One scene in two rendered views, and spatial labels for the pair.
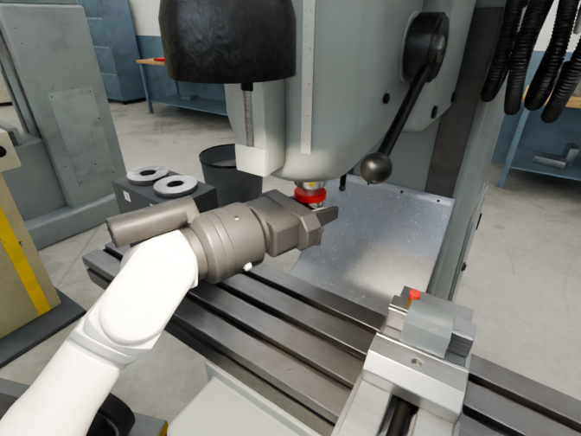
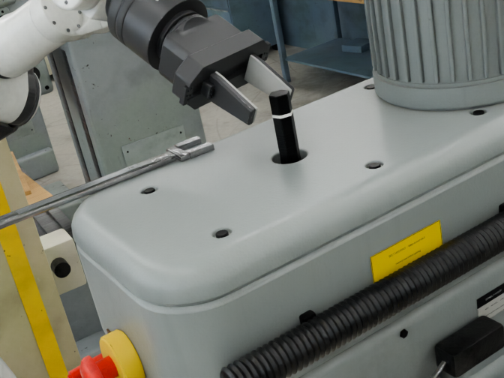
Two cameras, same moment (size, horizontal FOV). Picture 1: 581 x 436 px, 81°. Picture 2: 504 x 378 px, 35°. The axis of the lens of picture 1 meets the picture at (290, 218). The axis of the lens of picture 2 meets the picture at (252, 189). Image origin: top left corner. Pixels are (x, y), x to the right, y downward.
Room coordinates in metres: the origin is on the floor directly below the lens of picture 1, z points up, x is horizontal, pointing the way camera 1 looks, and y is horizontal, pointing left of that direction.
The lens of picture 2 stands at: (-0.25, -0.35, 2.20)
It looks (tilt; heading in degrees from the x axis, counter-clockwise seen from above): 24 degrees down; 28
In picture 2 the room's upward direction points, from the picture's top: 12 degrees counter-clockwise
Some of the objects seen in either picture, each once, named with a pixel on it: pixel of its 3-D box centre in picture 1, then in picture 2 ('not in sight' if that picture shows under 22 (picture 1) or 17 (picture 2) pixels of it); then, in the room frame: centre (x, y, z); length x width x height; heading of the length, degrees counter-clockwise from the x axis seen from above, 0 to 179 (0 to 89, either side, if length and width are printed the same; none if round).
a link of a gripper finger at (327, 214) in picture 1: (322, 218); not in sight; (0.42, -0.05, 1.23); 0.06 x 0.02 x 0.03; 128
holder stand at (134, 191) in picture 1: (169, 217); not in sight; (0.69, 0.28, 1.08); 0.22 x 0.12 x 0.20; 53
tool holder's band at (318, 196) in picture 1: (309, 193); not in sight; (0.45, -0.03, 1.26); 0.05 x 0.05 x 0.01
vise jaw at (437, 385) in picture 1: (413, 374); not in sight; (0.29, -0.17, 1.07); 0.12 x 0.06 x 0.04; 59
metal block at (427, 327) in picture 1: (425, 332); not in sight; (0.34, -0.19, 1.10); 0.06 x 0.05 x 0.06; 59
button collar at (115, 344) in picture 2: not in sight; (121, 361); (0.25, 0.10, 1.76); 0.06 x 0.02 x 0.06; 56
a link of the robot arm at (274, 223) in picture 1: (258, 230); not in sight; (0.39, 0.04, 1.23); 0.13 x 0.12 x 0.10; 38
